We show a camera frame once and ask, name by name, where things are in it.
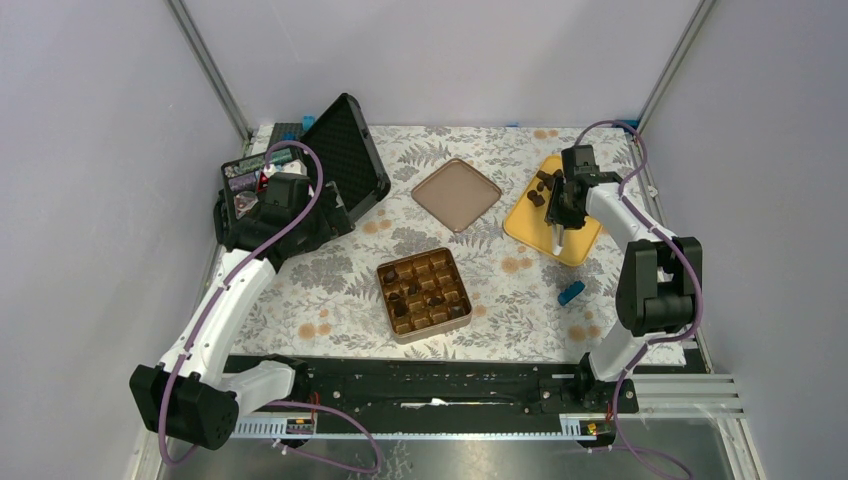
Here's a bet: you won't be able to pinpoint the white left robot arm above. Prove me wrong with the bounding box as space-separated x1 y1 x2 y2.
129 172 353 466

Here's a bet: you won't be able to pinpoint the blue toy brick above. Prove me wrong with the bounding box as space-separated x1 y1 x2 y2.
557 281 585 306

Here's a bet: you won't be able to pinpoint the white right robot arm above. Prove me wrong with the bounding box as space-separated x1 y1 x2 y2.
545 145 703 412

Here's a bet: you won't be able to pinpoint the gold chocolate tin box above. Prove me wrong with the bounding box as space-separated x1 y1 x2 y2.
376 247 473 344

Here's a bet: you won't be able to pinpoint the brown square tin lid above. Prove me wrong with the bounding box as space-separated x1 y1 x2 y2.
411 158 502 233

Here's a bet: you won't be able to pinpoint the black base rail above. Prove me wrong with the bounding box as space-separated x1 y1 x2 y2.
225 354 641 439

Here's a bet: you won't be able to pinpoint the floral tablecloth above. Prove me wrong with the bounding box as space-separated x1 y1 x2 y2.
233 126 633 363

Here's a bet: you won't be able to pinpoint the black open hard case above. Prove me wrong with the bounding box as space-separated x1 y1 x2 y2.
213 93 391 246

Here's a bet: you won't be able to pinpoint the long metal tongs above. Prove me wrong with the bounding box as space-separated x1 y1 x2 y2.
551 224 565 257

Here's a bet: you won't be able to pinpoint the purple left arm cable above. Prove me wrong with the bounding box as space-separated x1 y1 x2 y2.
157 140 384 476

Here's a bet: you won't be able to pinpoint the yellow plastic tray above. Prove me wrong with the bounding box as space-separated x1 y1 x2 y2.
503 175 623 267

